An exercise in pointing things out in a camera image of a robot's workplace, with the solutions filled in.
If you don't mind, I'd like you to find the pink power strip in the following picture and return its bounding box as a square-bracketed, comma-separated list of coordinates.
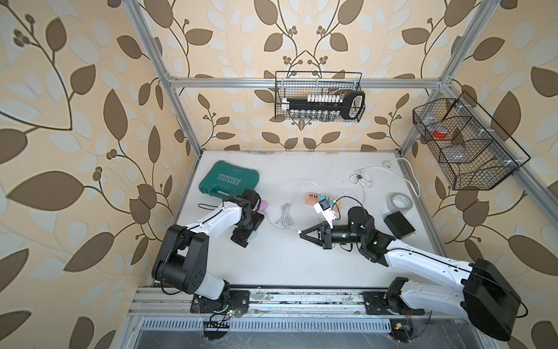
[305, 192, 320, 206]

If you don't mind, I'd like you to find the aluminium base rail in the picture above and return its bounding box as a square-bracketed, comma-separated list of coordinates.
[128, 287, 470, 334]

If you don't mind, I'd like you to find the black socket set rail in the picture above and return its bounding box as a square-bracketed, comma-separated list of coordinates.
[279, 91, 366, 122]

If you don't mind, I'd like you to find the green plastic tool case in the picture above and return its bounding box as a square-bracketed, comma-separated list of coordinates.
[198, 161, 260, 199]

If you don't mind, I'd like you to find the black box on table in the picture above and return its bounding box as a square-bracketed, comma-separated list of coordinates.
[384, 211, 416, 239]

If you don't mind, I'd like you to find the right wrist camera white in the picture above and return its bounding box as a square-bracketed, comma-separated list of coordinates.
[313, 201, 341, 229]

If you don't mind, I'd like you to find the black wire basket wall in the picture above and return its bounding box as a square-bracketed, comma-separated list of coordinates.
[274, 70, 366, 123]
[413, 91, 531, 190]

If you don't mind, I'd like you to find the white power strip cord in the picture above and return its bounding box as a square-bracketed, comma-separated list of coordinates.
[348, 156, 421, 198]

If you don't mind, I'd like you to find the yellow charger plug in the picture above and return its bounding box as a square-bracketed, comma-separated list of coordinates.
[329, 199, 342, 207]

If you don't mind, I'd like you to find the black wire basket right wall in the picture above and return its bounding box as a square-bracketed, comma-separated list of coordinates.
[413, 91, 531, 190]

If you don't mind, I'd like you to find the pink earbud case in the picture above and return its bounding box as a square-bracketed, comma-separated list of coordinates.
[258, 200, 268, 212]

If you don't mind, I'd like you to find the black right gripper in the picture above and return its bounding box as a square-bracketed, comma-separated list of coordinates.
[300, 221, 365, 250]

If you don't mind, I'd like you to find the white tape roll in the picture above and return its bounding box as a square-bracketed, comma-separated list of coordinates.
[387, 193, 414, 213]

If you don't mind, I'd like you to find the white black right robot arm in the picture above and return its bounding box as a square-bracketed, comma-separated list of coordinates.
[299, 206, 524, 342]

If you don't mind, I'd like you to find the red object in basket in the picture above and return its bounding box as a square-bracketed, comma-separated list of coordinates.
[432, 126, 449, 140]

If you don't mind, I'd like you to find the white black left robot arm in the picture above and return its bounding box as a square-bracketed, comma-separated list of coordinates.
[151, 189, 264, 314]

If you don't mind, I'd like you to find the black wire basket back wall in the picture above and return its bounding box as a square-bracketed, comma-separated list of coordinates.
[274, 70, 366, 123]

